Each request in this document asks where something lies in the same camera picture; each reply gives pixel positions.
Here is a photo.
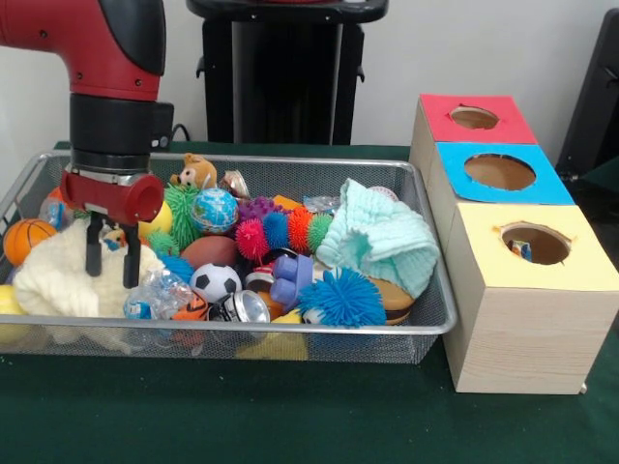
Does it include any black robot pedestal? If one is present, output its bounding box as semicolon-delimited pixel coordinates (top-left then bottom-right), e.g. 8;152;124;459
186;0;391;146

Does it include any toy burger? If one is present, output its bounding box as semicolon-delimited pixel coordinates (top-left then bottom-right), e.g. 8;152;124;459
367;275;417;326

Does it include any globe print ball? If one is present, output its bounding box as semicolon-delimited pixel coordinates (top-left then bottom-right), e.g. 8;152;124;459
192;188;240;237

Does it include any wire mesh bin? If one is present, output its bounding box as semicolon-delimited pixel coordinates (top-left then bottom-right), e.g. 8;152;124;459
0;149;458;367

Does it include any small soccer ball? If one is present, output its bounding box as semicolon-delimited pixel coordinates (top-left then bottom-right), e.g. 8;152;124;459
189;263;243;305

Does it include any brown plush animal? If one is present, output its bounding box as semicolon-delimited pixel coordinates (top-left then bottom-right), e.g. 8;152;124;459
169;153;219;189

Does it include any orange basketball toy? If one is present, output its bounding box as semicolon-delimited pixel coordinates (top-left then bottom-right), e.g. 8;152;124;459
3;218;59;267

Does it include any multicolour spiky caterpillar toy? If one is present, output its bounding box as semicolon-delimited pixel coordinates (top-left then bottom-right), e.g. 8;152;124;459
235;207;334;256

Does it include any crushed silver can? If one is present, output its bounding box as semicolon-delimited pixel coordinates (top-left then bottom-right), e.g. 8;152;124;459
208;289;271;324

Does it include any mint knitted cloth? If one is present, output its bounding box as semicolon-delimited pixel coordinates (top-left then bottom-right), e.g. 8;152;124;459
314;178;440;297

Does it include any small green spiky ball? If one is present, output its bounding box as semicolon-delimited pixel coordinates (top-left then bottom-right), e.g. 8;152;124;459
162;183;202;250

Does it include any blue spiky rubber ball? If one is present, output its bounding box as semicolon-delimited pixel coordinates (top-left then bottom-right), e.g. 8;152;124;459
297;267;387;330

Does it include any cream knitted cloth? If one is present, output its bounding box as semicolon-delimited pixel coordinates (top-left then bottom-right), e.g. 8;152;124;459
13;219;168;319

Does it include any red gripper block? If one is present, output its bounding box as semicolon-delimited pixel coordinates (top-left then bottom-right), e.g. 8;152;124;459
59;169;165;290

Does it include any dark green tablecloth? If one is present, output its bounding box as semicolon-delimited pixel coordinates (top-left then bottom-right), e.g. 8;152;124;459
0;139;619;464

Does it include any wooden three-hole sorting box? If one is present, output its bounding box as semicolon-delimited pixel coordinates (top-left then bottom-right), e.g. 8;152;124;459
408;93;619;395

